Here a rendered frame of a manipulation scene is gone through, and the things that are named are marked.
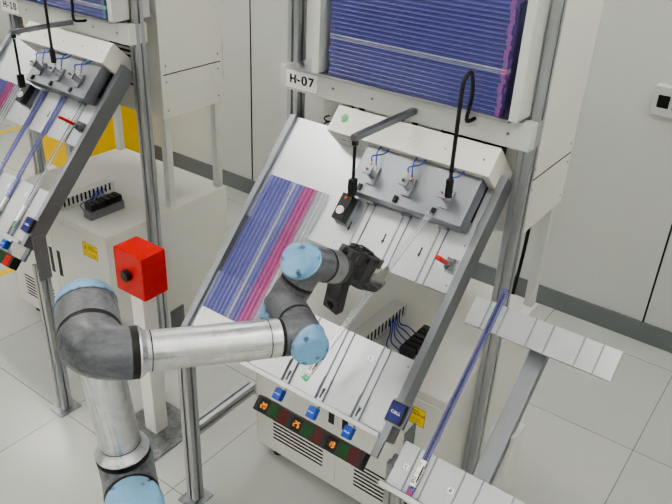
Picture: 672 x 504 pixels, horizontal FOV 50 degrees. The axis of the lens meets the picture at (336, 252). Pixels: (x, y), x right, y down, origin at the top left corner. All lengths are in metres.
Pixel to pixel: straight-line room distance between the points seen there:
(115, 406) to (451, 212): 0.89
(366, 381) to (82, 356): 0.76
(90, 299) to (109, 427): 0.30
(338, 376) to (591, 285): 1.99
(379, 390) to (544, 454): 1.22
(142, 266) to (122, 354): 1.07
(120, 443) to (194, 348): 0.35
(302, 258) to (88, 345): 0.43
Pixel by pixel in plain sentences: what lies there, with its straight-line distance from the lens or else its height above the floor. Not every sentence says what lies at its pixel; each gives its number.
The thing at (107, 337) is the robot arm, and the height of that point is 1.18.
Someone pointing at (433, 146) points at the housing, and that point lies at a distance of 1.86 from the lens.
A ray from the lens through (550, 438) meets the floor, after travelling 2.96.
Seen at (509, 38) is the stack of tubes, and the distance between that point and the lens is 1.74.
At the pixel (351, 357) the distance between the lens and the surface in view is 1.83.
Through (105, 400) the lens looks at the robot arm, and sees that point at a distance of 1.52.
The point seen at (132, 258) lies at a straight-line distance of 2.37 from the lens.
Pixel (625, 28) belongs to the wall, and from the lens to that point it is 3.24.
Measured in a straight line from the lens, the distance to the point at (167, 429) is 2.84.
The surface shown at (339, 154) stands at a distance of 2.05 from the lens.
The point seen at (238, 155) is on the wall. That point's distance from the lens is 4.58.
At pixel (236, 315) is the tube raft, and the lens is 2.01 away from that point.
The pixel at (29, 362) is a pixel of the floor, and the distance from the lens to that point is 3.31.
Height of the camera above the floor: 1.93
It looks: 29 degrees down
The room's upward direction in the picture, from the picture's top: 3 degrees clockwise
